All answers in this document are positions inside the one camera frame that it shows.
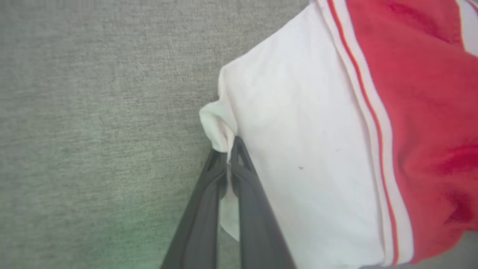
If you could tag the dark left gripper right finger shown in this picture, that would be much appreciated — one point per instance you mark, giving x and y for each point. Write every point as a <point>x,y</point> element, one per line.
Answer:
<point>257,224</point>

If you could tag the grey fabric sofa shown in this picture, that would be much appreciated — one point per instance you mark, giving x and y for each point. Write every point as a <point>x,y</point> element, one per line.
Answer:
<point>93,112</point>

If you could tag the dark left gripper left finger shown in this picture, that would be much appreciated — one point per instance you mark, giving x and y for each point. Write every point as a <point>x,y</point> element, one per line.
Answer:
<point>201,209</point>

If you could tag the red and white jersey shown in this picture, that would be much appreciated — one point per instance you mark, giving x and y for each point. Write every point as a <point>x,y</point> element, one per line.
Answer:
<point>298,112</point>

